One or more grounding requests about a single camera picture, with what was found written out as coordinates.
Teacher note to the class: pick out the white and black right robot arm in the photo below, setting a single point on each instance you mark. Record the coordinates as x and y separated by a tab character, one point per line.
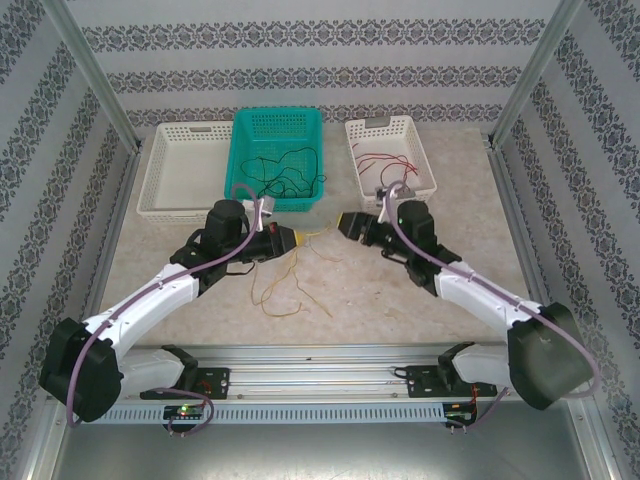
545	360

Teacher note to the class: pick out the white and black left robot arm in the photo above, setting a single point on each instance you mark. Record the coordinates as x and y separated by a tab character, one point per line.
145	300

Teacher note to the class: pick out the large white plastic basket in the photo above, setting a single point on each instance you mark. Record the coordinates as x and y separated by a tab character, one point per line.
185	170

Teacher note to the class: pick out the teal plastic basket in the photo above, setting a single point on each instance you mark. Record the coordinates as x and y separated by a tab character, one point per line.
265	135

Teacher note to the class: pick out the grey metal panel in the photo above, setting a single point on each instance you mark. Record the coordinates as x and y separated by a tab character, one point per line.
320	450

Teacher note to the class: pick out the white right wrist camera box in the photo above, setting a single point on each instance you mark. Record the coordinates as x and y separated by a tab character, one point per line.
385	212

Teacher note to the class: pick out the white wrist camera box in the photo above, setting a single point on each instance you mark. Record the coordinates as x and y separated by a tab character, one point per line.
268	205
385	212

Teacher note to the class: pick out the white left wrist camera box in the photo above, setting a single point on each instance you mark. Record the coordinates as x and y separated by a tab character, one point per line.
268	205

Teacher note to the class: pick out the aluminium side rail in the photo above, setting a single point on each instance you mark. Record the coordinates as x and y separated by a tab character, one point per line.
504	175
107	250

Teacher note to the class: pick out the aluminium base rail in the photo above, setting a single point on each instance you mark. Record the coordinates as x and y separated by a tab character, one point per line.
320	370

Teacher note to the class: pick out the aluminium frame post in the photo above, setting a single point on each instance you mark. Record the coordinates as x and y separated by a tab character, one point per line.
533	75
95	75

